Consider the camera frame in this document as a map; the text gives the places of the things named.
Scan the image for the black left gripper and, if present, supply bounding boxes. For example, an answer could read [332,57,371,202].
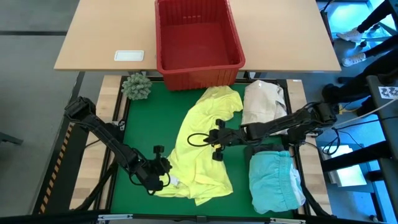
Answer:
[136,144,174,192]

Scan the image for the yellow garment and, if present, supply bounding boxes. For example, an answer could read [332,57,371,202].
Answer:
[154,85,244,207]

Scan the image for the grey chair base leg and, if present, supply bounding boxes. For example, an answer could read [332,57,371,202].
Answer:
[0,131,24,146]

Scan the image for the black metal beam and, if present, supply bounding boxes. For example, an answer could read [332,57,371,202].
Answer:
[320,140,393,173]

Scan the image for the dark grey garment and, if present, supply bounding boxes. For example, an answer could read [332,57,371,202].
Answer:
[243,143,286,161]

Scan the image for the black desk foot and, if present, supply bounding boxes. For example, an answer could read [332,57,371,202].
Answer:
[319,0,336,47]

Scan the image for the red plastic laundry bin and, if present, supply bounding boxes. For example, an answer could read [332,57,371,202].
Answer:
[154,0,246,91]

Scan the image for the black side table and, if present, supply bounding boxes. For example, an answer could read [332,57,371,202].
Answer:
[366,60,398,224]

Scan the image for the black camera cable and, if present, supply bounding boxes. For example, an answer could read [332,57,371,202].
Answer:
[187,133,216,147]

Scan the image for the pale teal white garment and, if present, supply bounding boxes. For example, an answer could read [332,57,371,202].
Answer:
[248,150,307,215]

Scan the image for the green table mat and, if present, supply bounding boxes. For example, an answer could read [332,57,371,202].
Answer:
[110,81,295,218]

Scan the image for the cream white garment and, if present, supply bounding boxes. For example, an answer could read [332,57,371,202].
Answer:
[241,80,289,135]

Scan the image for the person's leg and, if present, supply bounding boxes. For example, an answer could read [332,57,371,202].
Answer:
[356,0,398,35]
[364,33,398,59]

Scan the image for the person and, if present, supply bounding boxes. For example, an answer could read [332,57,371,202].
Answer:
[322,49,398,118]

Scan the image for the white rectangular label plate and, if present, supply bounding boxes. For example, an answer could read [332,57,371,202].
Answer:
[113,49,146,62]

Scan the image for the light wooden desk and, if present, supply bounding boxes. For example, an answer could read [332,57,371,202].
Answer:
[53,0,342,73]

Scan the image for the black aluminium table frame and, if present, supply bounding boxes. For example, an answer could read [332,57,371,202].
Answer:
[0,74,333,224]

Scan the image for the pale green spiky plant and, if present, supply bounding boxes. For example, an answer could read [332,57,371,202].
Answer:
[121,72,154,101]

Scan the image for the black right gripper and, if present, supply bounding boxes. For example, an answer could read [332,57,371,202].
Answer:
[207,118,250,162]

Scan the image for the white sneaker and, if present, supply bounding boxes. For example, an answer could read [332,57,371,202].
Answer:
[341,52,367,68]
[336,27,364,44]

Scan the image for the white marker tag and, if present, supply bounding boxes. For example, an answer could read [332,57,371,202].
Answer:
[377,86,398,100]

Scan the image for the black hazard striped platform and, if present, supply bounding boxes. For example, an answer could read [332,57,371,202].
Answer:
[32,124,91,216]

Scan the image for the white box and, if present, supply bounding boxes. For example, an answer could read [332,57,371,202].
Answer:
[320,144,368,188]

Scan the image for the silver metal bracket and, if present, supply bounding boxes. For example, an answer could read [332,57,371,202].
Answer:
[269,217,307,224]
[98,213,134,222]

